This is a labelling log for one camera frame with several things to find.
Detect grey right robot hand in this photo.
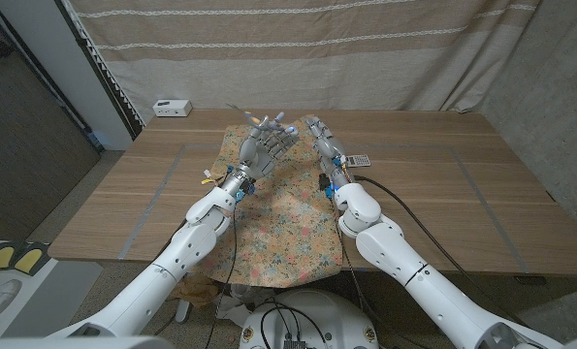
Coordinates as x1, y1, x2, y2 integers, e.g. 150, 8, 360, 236
305, 114, 354, 190

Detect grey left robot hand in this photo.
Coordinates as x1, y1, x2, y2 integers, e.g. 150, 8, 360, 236
219, 111, 301, 196

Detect orange grey handled scissors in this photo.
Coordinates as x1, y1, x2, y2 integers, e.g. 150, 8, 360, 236
224, 102, 275, 133

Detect floral orange fabric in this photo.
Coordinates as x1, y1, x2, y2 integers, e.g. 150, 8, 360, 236
184, 113, 344, 289

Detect crumpled brown paper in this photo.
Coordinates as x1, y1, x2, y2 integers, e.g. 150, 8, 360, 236
171, 273, 221, 308

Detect crumpled white paper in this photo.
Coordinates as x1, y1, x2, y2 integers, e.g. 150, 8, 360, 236
213, 283, 277, 329

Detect beige striped curtain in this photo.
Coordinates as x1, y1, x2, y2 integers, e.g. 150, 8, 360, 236
60, 0, 544, 128

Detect white power strip box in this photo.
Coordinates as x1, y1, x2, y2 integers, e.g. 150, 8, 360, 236
152, 99, 193, 118

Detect white robot torso base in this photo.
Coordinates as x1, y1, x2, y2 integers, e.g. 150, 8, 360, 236
239, 289, 380, 349

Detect grey table leg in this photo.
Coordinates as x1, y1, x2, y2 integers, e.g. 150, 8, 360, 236
174, 299, 195, 324

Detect dark wooden door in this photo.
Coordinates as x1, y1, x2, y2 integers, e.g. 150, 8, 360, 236
0, 2, 103, 242

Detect white grey floor platform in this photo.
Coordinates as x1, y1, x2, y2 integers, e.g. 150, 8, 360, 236
0, 239, 106, 340

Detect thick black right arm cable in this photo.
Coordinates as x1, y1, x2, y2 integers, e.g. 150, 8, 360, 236
353, 174, 531, 331

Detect thin black left wrist cable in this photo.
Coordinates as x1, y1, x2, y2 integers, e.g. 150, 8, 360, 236
204, 196, 240, 349

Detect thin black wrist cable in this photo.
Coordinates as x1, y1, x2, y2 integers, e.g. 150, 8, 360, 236
204, 196, 240, 349
334, 196, 415, 348

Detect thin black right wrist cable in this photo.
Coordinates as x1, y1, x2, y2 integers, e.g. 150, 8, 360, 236
334, 196, 415, 348

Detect black metal frame post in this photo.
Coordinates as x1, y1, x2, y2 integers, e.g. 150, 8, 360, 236
53, 0, 144, 141

